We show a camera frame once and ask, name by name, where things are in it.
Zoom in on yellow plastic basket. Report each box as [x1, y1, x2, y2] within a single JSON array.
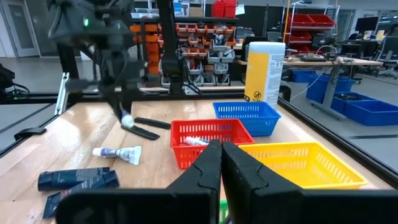
[[238, 141, 369, 190]]

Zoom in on shelf with orange bins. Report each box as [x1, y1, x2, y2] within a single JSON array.
[[130, 17, 239, 88]]

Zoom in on grey double door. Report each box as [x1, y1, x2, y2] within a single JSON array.
[[0, 0, 41, 58]]

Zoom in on yellow white wipes canister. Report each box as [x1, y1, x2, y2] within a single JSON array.
[[243, 41, 287, 110]]

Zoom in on wooden desk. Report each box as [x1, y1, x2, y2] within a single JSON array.
[[236, 55, 384, 121]]

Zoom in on black bag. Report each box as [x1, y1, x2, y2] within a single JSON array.
[[0, 63, 31, 101]]

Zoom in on dark blue cream tube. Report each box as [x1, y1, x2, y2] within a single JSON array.
[[37, 166, 111, 192], [42, 169, 121, 220]]

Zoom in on black aluminium table frame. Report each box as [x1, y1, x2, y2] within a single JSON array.
[[0, 71, 398, 190]]

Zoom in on red plastic basket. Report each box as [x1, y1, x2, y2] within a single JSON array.
[[170, 118, 256, 170]]

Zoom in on black flat clamp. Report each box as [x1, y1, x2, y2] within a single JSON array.
[[13, 126, 47, 141]]

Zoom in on blue plastic basket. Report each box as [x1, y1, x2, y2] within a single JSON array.
[[212, 100, 282, 138]]

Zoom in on black plastic comb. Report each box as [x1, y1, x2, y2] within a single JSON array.
[[120, 124, 160, 141], [134, 116, 172, 131]]

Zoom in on yellow hanging cable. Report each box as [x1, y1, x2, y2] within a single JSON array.
[[282, 0, 292, 44]]

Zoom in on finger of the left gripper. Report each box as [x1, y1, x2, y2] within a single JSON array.
[[107, 93, 126, 123], [124, 90, 139, 114]]

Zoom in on white toothpaste tube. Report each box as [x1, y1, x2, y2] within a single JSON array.
[[120, 109, 136, 129], [92, 145, 142, 166], [184, 136, 211, 147]]

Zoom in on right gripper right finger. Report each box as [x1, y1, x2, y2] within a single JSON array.
[[221, 141, 398, 224]]

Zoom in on silver aluminium bracket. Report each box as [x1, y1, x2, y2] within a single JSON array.
[[54, 72, 71, 116]]

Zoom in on green plastic basket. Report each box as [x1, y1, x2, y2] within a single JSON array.
[[218, 199, 231, 224]]

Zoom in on grey office chair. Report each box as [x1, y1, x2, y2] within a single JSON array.
[[376, 35, 398, 79]]

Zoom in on rack with red bins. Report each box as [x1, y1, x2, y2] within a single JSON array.
[[281, 2, 340, 55]]

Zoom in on black computer monitor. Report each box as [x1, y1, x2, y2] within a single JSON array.
[[355, 16, 380, 32]]

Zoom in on red storage box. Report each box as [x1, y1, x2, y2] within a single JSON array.
[[211, 0, 238, 19]]

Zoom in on blue storage bin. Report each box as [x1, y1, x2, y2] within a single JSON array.
[[306, 75, 356, 104], [343, 100, 398, 127], [291, 70, 315, 83], [330, 91, 376, 114]]

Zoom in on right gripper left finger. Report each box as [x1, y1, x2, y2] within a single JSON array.
[[55, 139, 223, 224]]

